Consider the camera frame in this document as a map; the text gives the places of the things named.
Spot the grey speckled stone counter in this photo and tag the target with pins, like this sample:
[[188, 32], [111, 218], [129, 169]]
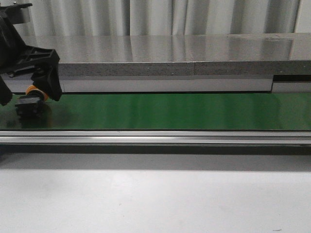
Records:
[[180, 55]]

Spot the white pleated curtain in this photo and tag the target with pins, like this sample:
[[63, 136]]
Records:
[[166, 17]]

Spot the orange and black push button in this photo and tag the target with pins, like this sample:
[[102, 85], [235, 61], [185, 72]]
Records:
[[31, 104]]

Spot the grey panel under counter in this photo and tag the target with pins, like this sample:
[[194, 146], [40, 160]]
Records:
[[194, 83]]

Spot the green conveyor belt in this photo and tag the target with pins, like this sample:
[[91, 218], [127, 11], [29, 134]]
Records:
[[224, 112]]

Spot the aluminium conveyor frame rail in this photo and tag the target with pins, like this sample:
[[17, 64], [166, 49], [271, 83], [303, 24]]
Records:
[[118, 137]]

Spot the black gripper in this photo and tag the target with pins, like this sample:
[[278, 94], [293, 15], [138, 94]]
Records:
[[17, 58]]

